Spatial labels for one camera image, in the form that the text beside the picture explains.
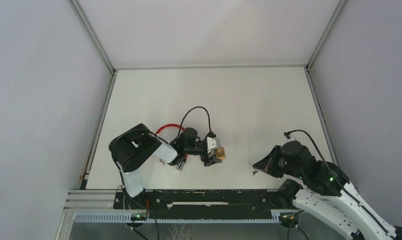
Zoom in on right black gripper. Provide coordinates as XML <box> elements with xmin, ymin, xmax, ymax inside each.
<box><xmin>253</xmin><ymin>144</ymin><xmax>304</xmax><ymax>180</ymax></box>

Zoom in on brass padlock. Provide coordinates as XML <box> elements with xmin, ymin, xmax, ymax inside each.
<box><xmin>214</xmin><ymin>147</ymin><xmax>226</xmax><ymax>161</ymax></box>

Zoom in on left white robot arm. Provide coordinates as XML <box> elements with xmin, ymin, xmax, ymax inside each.
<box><xmin>109</xmin><ymin>123</ymin><xmax>226</xmax><ymax>209</ymax></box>

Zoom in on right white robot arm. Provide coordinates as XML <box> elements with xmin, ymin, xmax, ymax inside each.
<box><xmin>252</xmin><ymin>140</ymin><xmax>402</xmax><ymax>240</ymax></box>

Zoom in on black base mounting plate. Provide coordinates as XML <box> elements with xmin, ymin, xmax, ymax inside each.
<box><xmin>113</xmin><ymin>189</ymin><xmax>296</xmax><ymax>218</ymax></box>

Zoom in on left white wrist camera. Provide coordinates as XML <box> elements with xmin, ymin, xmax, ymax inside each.
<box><xmin>206</xmin><ymin>136</ymin><xmax>221</xmax><ymax>154</ymax></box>

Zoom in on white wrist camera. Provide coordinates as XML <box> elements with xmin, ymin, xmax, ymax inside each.
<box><xmin>283</xmin><ymin>131</ymin><xmax>296</xmax><ymax>142</ymax></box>
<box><xmin>206</xmin><ymin>136</ymin><xmax>221</xmax><ymax>154</ymax></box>

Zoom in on red cable bike lock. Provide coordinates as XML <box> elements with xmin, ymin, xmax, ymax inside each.
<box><xmin>155</xmin><ymin>123</ymin><xmax>188</xmax><ymax>172</ymax></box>

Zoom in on right black camera cable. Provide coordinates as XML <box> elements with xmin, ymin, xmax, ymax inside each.
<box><xmin>283</xmin><ymin>129</ymin><xmax>392</xmax><ymax>234</ymax></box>

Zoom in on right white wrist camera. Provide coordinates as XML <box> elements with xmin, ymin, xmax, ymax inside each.
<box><xmin>283</xmin><ymin>131</ymin><xmax>296</xmax><ymax>142</ymax></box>

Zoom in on aluminium frame rails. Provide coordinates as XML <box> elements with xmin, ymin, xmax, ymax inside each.
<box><xmin>63</xmin><ymin>0</ymin><xmax>349</xmax><ymax>213</ymax></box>

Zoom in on white slotted cable duct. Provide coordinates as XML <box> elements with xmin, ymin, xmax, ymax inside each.
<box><xmin>75</xmin><ymin>212</ymin><xmax>281</xmax><ymax>224</ymax></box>

